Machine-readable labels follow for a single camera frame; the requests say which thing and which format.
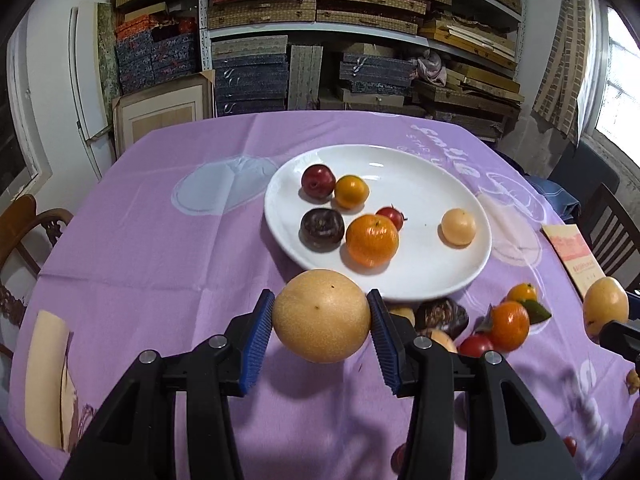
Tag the checked beige curtain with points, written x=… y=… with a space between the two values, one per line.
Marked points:
x=562 y=60

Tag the white metal shelf rack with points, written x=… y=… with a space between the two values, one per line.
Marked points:
x=203 y=10

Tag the white framed window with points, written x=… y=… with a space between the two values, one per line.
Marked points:
x=15 y=110

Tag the pink cloth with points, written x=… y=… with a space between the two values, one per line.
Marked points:
x=431 y=67

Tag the bright window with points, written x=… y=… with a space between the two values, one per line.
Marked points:
x=622 y=95

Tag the dark mangosteen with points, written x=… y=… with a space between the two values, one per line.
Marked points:
x=322 y=229
x=442 y=315

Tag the large mandarin orange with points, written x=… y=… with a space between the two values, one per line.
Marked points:
x=372 y=240

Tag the stack of blue patterned boxes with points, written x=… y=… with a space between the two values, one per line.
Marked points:
x=155 y=60

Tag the blue cloth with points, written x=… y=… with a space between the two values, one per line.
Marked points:
x=555 y=195

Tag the mandarin orange with leaves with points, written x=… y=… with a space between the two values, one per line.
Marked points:
x=510 y=326

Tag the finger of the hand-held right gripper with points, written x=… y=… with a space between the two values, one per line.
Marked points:
x=635 y=306
x=622 y=342

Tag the stack of yellow wooden boxes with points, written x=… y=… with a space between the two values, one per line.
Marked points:
x=475 y=90

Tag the stack of red-orange boxes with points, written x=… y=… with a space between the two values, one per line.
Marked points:
x=145 y=25

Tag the white oval plate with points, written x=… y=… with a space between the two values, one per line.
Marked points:
x=430 y=180

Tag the round yellow pear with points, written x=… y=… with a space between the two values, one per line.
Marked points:
x=322 y=316

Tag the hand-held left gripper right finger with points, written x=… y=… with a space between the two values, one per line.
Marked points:
x=385 y=350

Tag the beige picture frame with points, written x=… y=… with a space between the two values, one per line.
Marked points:
x=122 y=120

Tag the white panel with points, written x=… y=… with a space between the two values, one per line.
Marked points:
x=87 y=70

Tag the small yellow-orange citrus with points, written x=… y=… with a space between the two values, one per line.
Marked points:
x=522 y=293
x=351 y=192

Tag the grey upright boxes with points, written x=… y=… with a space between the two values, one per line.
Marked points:
x=305 y=77

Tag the brown wooden armchair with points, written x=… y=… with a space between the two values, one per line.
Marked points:
x=20 y=220

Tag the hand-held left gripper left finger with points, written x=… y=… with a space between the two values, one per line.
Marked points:
x=255 y=350

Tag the dark slatted chair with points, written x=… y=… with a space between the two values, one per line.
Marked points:
x=610 y=235

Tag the person's right hand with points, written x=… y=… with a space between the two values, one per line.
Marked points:
x=634 y=425

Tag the rolled beige paper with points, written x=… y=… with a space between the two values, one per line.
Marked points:
x=47 y=375

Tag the purple printed tablecloth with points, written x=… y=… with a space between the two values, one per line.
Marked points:
x=175 y=260

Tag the stack of dark blue boxes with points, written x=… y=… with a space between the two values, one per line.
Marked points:
x=377 y=77
x=250 y=85

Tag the green marbled board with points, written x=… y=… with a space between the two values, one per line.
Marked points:
x=108 y=50

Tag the red plum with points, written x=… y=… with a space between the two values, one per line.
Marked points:
x=318 y=182

